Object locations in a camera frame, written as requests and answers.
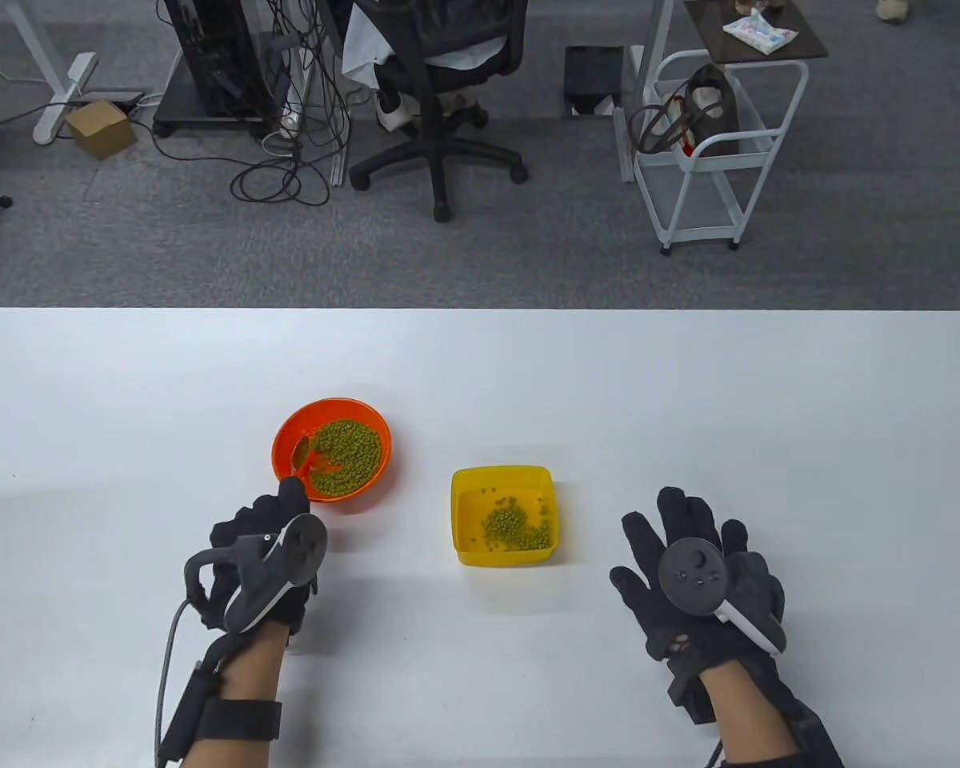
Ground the person's right hand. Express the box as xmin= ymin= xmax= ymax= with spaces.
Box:
xmin=609 ymin=486 xmax=786 ymax=681

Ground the person's left hand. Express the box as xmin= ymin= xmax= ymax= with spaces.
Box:
xmin=208 ymin=478 xmax=327 ymax=637

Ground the pile of green mung beans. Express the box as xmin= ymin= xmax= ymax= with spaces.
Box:
xmin=480 ymin=484 xmax=553 ymax=553
xmin=308 ymin=420 xmax=382 ymax=494

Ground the yellow plastic food container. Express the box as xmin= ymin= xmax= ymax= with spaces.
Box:
xmin=450 ymin=466 xmax=562 ymax=567

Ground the person's right forearm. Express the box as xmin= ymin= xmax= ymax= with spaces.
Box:
xmin=700 ymin=664 xmax=801 ymax=768

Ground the person's left forearm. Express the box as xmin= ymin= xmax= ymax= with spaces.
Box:
xmin=184 ymin=620 xmax=285 ymax=768

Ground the black handheld controller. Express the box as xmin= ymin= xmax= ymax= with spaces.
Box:
xmin=184 ymin=514 xmax=329 ymax=634
xmin=658 ymin=540 xmax=786 ymax=657

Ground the orange plastic bowl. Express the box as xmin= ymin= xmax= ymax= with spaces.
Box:
xmin=272 ymin=398 xmax=394 ymax=503

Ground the white rolling cart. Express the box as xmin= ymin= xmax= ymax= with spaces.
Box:
xmin=630 ymin=50 xmax=810 ymax=255

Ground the black office chair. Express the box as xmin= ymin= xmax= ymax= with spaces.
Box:
xmin=344 ymin=0 xmax=529 ymax=223

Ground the brown handbag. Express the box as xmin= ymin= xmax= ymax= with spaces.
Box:
xmin=628 ymin=64 xmax=741 ymax=157

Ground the cardboard box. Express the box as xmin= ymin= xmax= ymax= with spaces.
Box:
xmin=64 ymin=98 xmax=138 ymax=159

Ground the black floor platform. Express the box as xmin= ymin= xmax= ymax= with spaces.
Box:
xmin=153 ymin=48 xmax=285 ymax=138

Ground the black floor box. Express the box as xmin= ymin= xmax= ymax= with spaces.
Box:
xmin=564 ymin=46 xmax=625 ymax=119

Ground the black computer tower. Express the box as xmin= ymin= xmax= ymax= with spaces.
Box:
xmin=162 ymin=0 xmax=281 ymax=121

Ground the white desk leg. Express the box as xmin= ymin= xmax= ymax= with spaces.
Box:
xmin=4 ymin=0 xmax=98 ymax=146

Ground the brown top side table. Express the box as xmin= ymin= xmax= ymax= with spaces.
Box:
xmin=620 ymin=0 xmax=829 ymax=183

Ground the white tissue packet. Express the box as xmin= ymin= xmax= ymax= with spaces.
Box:
xmin=723 ymin=10 xmax=799 ymax=55

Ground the grey cable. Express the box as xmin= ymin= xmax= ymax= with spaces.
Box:
xmin=154 ymin=600 xmax=201 ymax=768

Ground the black wrist camera unit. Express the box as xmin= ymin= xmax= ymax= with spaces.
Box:
xmin=160 ymin=660 xmax=282 ymax=761
xmin=768 ymin=688 xmax=845 ymax=768

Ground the bundle of black cables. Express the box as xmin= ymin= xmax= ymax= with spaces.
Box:
xmin=128 ymin=0 xmax=353 ymax=207

